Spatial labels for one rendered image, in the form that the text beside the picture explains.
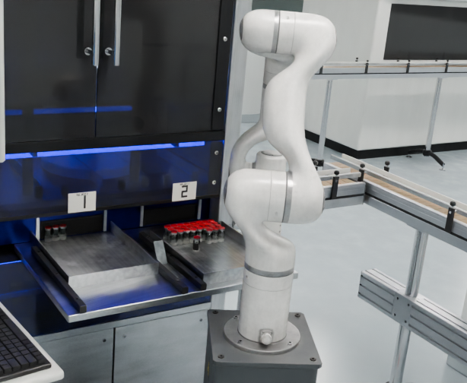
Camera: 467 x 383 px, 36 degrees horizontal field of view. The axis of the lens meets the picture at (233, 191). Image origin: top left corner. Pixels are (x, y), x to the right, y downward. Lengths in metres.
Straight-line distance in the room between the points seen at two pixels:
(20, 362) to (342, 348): 2.13
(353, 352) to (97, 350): 1.54
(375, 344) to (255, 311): 1.99
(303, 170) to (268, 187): 0.09
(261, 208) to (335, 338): 2.10
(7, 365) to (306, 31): 1.02
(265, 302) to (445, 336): 1.22
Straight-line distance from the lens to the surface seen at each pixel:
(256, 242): 1.67
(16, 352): 1.81
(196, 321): 2.56
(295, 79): 1.70
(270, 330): 1.77
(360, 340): 3.71
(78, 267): 2.09
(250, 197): 1.64
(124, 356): 2.49
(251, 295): 1.74
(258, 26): 1.72
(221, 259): 2.19
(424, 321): 2.88
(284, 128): 1.67
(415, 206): 2.78
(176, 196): 2.31
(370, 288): 3.06
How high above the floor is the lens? 1.75
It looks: 18 degrees down
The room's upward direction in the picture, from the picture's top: 5 degrees clockwise
